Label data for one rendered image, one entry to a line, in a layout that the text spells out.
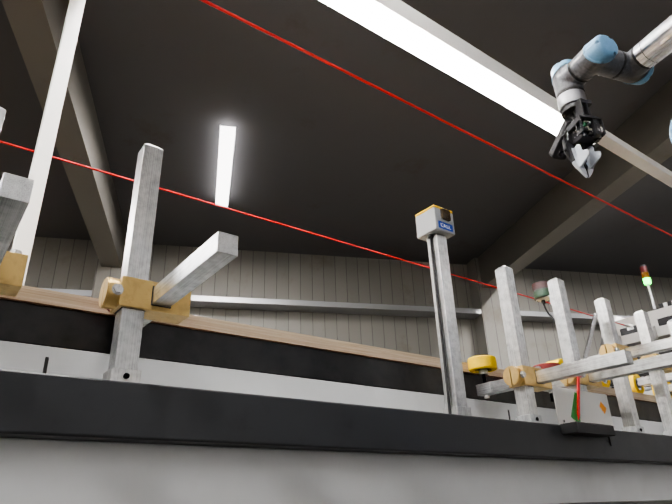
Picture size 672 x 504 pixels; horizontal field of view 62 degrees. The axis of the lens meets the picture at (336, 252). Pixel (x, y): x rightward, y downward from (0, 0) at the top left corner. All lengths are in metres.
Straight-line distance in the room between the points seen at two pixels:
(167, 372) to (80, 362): 0.16
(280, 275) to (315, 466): 5.62
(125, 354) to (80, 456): 0.15
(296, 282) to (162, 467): 5.75
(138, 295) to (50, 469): 0.27
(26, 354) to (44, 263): 5.69
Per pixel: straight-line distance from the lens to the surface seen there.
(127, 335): 0.93
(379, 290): 6.82
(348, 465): 1.11
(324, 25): 3.89
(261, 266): 6.64
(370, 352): 1.45
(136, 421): 0.89
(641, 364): 1.71
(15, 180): 0.70
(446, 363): 1.35
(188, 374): 1.19
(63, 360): 1.13
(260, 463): 1.01
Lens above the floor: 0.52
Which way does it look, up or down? 25 degrees up
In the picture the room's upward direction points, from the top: 2 degrees counter-clockwise
